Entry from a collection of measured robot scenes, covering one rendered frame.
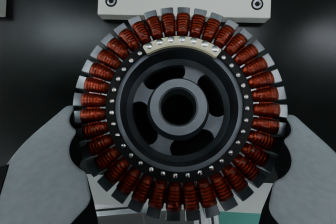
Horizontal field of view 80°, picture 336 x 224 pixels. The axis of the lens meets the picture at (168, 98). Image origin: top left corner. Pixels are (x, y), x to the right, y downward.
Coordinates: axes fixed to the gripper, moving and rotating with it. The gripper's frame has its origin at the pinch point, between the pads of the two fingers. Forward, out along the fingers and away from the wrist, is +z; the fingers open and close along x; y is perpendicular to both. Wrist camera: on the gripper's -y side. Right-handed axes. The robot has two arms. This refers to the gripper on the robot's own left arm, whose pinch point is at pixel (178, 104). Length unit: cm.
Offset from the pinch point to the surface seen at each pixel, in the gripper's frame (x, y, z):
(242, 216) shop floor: 34, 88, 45
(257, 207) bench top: 8.6, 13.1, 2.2
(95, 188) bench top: -8.0, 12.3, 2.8
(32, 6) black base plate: -14.0, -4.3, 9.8
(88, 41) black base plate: -8.5, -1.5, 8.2
